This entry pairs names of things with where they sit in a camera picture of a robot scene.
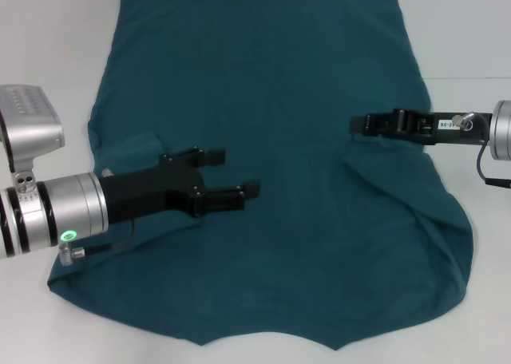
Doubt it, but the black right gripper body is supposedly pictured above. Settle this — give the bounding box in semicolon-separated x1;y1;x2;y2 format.
393;108;493;146

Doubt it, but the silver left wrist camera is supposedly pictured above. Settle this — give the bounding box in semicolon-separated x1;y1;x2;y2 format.
0;85;66;200

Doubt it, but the left gripper cable with plug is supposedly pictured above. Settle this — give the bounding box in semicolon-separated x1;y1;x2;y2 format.
58;220;135;266

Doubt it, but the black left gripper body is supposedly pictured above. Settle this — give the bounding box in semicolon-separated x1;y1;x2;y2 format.
97;152;207;225

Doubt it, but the blue t-shirt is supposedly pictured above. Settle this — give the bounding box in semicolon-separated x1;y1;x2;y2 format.
46;0;477;340

